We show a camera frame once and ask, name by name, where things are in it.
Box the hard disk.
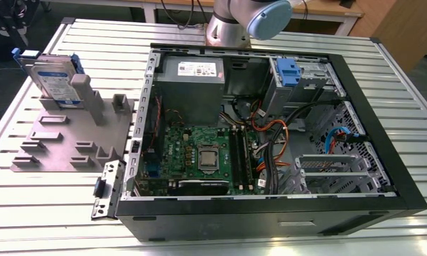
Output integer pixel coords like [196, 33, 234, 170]
[12, 47, 84, 109]

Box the metal disk bay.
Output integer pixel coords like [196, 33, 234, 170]
[294, 153, 397, 195]

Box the silver CPU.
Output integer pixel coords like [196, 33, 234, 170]
[200, 151, 220, 164]

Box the grey power supply unit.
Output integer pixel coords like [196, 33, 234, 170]
[152, 55, 226, 127]

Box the black RAM stick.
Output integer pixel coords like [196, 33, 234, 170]
[231, 127, 243, 190]
[240, 127, 254, 190]

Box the green motherboard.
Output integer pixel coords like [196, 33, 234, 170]
[136, 125, 268, 197]

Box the black graphics card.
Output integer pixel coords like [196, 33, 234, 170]
[168, 179, 231, 197]

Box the metal optical drive bay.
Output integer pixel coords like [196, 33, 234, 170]
[263, 57, 343, 126]

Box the blue drive bay latch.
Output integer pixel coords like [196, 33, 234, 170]
[275, 58, 302, 87]

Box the black open PC case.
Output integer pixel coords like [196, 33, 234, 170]
[115, 42, 427, 242]

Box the grey parts rack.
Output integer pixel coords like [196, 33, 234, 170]
[9, 74, 136, 173]

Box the wooden desk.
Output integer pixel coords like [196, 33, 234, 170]
[130, 0, 365, 35]

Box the wooden cabinet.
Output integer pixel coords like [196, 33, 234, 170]
[349, 0, 427, 73]

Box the white thin wire bundle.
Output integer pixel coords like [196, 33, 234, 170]
[254, 140, 271, 161]

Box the red black fan wire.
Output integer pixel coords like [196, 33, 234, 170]
[152, 95, 164, 153]

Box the orange red yellow wire bundle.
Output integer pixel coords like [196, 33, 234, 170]
[251, 100, 292, 171]

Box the black cable bundle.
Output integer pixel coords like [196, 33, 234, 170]
[263, 100, 343, 194]

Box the blue data wire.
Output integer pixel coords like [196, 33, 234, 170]
[327, 127, 370, 155]

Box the metal slot cover bracket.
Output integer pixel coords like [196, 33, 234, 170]
[91, 159, 127, 221]

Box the black power cable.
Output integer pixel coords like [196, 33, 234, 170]
[159, 0, 210, 30]

